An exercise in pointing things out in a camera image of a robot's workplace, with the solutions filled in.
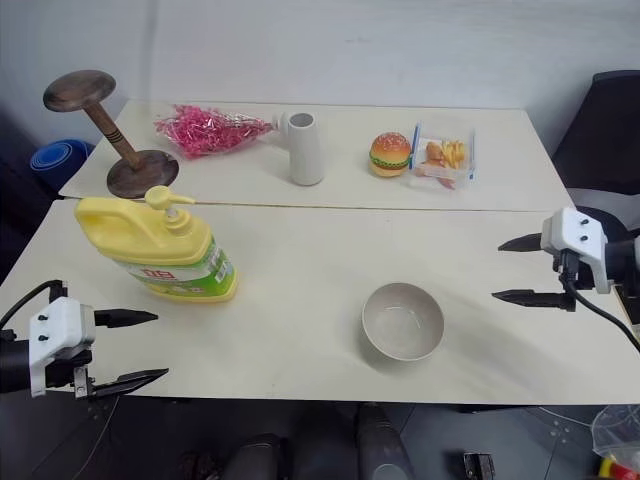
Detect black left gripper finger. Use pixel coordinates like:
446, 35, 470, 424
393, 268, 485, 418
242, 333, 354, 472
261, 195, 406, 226
89, 367, 171, 400
94, 309, 160, 330

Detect black chair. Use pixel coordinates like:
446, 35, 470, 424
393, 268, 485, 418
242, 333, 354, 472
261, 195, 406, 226
548, 69, 640, 232

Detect pink shredded paper bag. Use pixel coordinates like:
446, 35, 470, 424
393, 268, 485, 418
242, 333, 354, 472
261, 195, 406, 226
152, 103, 275, 161

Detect small black block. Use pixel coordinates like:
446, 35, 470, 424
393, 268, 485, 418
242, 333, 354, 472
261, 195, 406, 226
461, 451, 497, 480

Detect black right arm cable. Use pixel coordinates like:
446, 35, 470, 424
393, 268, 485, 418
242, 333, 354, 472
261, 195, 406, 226
561, 252, 640, 347

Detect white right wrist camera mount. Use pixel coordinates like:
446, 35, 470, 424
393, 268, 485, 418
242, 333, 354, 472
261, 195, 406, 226
541, 206, 614, 295

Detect clear box with toy fries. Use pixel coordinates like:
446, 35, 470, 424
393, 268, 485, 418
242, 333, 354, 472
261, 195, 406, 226
409, 120, 479, 193

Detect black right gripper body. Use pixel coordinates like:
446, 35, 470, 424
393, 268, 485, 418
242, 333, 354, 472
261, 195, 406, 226
551, 248, 585, 312

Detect white ceramic mug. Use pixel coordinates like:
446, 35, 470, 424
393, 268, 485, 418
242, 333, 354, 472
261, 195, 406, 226
271, 110, 327, 187

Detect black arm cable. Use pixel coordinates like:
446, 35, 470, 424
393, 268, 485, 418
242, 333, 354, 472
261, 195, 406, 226
561, 252, 640, 347
0, 279, 69, 326

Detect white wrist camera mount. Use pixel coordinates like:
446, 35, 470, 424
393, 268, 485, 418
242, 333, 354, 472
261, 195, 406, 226
28, 296, 97, 398
541, 206, 614, 295

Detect beige round bowl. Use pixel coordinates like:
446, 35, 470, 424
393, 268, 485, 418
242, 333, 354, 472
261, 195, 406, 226
361, 282, 445, 362

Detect blue round stacked rings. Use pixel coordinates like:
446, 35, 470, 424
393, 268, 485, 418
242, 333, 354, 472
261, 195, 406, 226
29, 139, 97, 174

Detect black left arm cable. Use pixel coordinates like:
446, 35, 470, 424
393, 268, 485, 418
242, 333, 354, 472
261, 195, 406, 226
0, 279, 69, 326

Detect yellow detergent bottle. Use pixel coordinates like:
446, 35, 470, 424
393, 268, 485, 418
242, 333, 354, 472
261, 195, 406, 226
73, 185, 240, 304

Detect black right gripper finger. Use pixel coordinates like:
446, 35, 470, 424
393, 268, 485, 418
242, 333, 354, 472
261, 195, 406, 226
491, 288, 576, 312
497, 233, 544, 254

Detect dark wooden hat stand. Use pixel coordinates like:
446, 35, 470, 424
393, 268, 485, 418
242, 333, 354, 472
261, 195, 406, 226
42, 70, 182, 200

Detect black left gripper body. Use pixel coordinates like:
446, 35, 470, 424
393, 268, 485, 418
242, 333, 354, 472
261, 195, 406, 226
43, 348, 96, 400

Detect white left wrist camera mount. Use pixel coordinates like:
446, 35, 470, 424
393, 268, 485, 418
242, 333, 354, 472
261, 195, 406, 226
28, 296, 97, 398

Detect clear plastic bag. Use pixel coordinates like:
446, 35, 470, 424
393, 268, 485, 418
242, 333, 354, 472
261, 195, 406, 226
590, 402, 640, 480

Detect toy hamburger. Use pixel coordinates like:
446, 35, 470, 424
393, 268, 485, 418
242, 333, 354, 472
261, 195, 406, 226
368, 131, 413, 178

